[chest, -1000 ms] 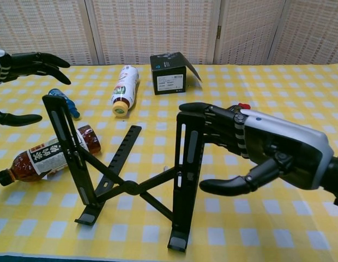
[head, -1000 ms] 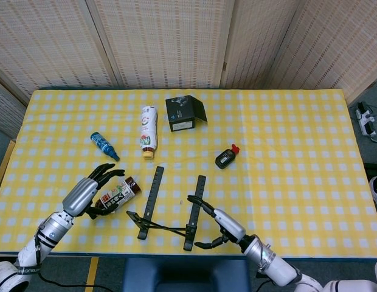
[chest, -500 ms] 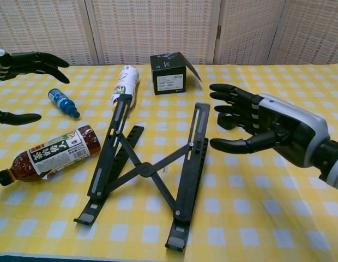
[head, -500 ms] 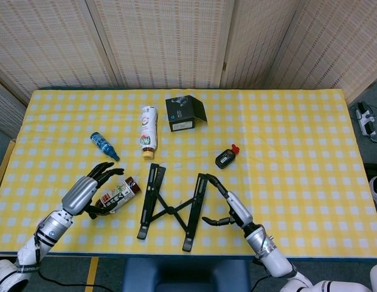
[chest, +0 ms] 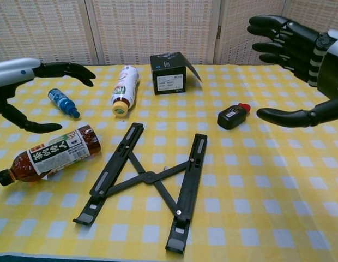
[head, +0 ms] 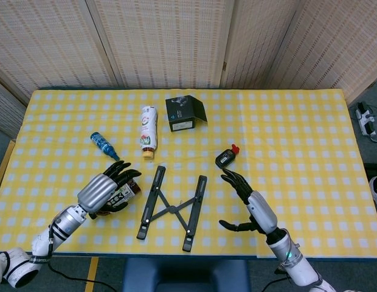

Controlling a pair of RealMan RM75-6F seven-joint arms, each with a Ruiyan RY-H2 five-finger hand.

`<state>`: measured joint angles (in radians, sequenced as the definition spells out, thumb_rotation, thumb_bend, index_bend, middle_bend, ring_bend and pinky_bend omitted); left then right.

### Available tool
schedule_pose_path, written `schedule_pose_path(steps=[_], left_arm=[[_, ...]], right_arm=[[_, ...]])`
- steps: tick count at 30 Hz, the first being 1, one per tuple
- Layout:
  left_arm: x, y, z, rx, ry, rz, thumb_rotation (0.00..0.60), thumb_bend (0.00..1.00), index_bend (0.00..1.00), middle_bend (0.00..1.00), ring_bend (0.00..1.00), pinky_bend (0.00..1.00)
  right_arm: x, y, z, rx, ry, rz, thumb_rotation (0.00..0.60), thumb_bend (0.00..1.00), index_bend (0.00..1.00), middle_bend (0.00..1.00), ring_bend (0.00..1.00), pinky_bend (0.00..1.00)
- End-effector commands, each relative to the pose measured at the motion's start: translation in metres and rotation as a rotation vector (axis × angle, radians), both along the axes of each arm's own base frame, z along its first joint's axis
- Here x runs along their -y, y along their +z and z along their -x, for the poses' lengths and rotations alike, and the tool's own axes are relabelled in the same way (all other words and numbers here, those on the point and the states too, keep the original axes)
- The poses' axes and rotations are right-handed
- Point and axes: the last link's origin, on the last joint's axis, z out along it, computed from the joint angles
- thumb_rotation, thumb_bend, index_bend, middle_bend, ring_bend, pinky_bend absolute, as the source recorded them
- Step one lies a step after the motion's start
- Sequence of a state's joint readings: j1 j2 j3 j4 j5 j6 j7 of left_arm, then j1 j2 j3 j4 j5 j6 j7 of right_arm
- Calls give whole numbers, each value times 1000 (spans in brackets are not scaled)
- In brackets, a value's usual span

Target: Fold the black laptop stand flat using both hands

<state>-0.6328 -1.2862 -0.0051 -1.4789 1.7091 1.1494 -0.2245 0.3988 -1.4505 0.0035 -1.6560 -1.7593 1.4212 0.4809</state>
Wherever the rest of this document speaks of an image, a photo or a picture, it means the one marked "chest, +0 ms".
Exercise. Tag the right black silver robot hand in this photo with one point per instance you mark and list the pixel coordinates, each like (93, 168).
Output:
(329, 71)

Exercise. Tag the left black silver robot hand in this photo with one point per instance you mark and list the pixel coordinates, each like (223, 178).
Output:
(16, 72)

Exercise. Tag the black folding laptop stand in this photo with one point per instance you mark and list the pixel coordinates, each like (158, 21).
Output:
(150, 177)

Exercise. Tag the small blue bottle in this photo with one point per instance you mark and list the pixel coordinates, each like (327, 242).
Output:
(61, 101)

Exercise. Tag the brown tea bottle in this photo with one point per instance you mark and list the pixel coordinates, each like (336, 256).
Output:
(54, 158)

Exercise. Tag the small black bottle red cap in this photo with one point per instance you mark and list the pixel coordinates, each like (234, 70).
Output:
(231, 117)

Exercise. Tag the white drink bottle yellow cap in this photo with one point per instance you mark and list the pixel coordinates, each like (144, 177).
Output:
(126, 84)

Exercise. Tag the brass screen hinge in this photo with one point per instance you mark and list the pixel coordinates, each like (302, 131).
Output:
(219, 31)

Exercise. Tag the woven folding screen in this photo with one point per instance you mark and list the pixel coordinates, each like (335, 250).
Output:
(158, 32)

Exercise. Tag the black cardboard box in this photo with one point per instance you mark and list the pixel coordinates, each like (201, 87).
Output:
(169, 73)

